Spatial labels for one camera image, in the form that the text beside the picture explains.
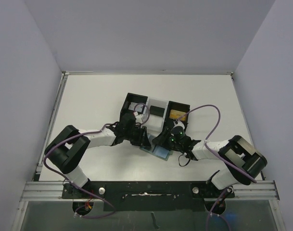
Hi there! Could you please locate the green leather card holder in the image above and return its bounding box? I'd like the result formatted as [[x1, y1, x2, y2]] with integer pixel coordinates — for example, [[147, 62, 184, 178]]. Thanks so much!
[[140, 133, 173, 161]]

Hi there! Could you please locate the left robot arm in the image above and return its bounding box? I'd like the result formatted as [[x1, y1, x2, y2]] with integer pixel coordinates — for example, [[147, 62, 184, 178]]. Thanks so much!
[[43, 113, 151, 188]]

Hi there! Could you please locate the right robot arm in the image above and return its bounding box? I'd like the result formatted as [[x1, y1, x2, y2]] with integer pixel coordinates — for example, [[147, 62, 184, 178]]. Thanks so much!
[[153, 126, 268, 190]]

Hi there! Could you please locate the gold card in bin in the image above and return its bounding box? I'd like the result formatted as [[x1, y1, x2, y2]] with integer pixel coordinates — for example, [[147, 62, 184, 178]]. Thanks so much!
[[169, 109, 187, 121]]

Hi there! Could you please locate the silver blue card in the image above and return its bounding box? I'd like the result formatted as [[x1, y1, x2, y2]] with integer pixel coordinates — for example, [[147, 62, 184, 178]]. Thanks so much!
[[128, 102, 144, 113]]

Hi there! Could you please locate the black card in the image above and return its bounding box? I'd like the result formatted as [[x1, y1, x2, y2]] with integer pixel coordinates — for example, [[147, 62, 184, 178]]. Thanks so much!
[[150, 105, 165, 117]]

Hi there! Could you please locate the black right bin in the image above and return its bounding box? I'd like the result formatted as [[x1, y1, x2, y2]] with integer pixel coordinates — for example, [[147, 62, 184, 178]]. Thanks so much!
[[163, 101, 190, 131]]

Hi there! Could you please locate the black bin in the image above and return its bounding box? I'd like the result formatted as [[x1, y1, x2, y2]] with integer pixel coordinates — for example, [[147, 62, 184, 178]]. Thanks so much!
[[163, 101, 190, 131], [120, 93, 148, 118]]

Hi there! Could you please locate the white middle bin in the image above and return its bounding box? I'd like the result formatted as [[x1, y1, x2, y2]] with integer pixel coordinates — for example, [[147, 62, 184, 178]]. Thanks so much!
[[144, 97, 168, 133]]

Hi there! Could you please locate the black left bin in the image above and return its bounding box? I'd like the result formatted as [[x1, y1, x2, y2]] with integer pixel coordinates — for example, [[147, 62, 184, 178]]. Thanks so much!
[[120, 93, 148, 118]]

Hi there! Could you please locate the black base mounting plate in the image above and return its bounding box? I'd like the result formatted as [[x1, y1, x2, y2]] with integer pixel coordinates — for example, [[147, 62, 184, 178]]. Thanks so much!
[[62, 181, 235, 212]]

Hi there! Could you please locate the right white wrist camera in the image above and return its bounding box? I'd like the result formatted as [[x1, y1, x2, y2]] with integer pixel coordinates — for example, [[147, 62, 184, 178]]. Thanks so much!
[[173, 119, 185, 129]]

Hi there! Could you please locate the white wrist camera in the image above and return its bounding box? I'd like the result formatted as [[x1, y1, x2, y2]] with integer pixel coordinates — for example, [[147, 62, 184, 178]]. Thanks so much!
[[173, 119, 185, 129], [133, 112, 147, 125]]

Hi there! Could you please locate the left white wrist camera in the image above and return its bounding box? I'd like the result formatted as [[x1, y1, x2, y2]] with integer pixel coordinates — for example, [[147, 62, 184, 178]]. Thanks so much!
[[133, 112, 147, 125]]

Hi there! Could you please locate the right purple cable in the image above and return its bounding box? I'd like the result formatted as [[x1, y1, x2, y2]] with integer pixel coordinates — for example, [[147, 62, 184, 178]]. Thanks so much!
[[172, 104, 257, 184]]

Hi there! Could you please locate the purple cable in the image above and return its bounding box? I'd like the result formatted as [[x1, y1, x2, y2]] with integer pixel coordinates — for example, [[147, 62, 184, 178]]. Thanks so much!
[[43, 103, 151, 191], [172, 104, 257, 184]]

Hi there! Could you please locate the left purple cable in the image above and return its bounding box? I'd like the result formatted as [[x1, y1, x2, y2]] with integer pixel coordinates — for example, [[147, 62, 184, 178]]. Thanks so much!
[[43, 103, 151, 191]]

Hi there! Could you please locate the aluminium front rail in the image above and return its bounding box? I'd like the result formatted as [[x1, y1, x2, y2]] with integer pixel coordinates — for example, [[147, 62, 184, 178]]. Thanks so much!
[[20, 180, 280, 202]]

